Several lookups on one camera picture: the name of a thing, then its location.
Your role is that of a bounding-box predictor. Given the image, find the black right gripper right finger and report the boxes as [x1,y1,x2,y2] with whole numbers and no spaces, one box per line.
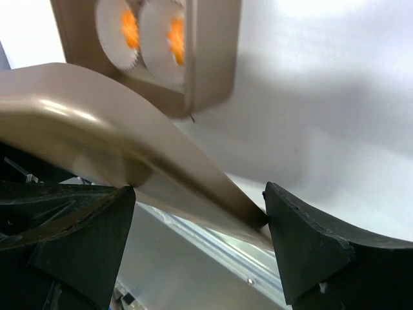
[263,182,412,309]

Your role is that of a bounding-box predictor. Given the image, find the white paper cupcake liner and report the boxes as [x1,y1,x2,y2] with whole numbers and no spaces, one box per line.
[95,1,139,71]
[139,1,185,90]

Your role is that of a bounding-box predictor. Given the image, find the aluminium frame rail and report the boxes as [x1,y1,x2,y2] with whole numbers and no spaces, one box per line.
[117,203,289,309]

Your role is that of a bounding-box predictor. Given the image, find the gold square tin box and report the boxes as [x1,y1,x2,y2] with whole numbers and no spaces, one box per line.
[51,1,241,119]

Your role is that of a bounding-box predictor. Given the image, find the gold tin lid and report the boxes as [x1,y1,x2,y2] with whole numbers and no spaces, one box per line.
[1,63,273,250]

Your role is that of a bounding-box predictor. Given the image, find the orange swirl cookie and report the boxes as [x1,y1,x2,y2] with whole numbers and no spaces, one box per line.
[121,10,139,50]
[167,17,185,66]

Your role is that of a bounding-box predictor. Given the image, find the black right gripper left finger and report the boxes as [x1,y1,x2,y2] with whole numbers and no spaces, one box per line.
[1,181,136,309]

